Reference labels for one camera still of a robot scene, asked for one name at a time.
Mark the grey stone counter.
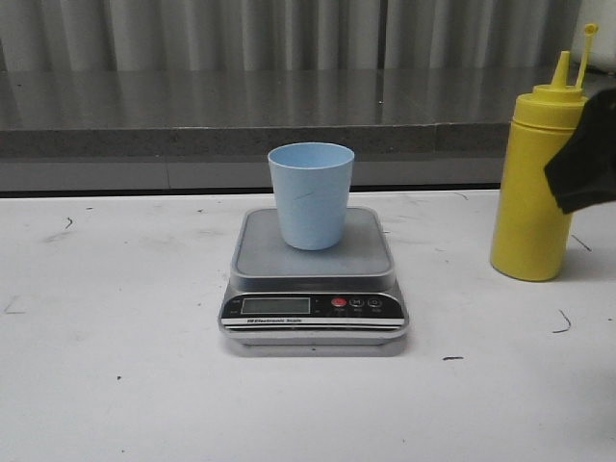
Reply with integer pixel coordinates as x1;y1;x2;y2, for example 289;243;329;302
1;67;552;195

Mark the silver digital kitchen scale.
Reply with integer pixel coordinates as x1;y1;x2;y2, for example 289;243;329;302
218;207;410;349

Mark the light blue plastic cup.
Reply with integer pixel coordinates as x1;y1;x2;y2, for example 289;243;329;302
268;142;355;250

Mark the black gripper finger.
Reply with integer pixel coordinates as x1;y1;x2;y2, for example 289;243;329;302
544;89;615;214

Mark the yellow squeeze bottle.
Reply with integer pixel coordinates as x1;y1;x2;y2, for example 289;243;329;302
490;23;599;282

